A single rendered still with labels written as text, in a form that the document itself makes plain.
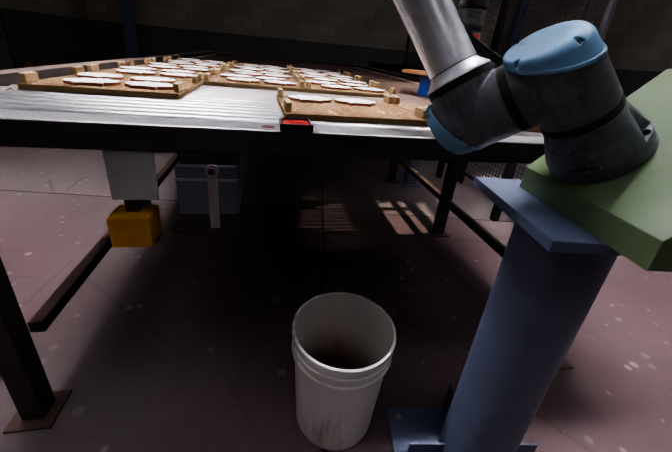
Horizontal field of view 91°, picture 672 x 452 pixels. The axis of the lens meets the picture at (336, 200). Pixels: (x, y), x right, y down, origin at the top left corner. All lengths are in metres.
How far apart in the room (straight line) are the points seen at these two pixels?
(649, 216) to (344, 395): 0.77
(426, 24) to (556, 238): 0.40
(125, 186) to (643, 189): 0.96
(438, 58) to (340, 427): 0.98
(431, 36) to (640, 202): 0.39
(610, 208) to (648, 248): 0.08
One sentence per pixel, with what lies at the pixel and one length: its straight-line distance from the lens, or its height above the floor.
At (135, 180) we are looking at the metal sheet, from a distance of 0.88.
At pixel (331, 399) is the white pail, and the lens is 1.03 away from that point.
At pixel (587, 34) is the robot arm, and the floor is 1.14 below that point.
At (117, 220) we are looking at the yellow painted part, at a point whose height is 0.70.
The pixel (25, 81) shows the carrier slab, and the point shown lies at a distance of 1.29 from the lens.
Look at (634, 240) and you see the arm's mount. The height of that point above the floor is 0.90.
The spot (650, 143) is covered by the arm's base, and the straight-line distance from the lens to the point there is 0.68.
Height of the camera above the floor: 1.09
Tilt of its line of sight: 24 degrees down
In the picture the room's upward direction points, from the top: 6 degrees clockwise
